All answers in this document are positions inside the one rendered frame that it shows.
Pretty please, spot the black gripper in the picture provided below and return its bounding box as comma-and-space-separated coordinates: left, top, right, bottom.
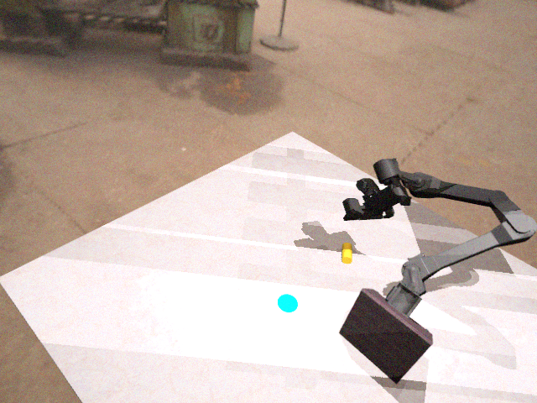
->
342, 191, 394, 221

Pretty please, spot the yellow cylinder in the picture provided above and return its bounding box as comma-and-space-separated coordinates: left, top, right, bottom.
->
341, 243, 352, 264

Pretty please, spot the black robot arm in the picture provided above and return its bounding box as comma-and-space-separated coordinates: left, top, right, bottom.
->
356, 158, 537, 319

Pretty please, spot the cyan circle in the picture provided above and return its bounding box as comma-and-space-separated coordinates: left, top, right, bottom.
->
278, 294, 298, 312

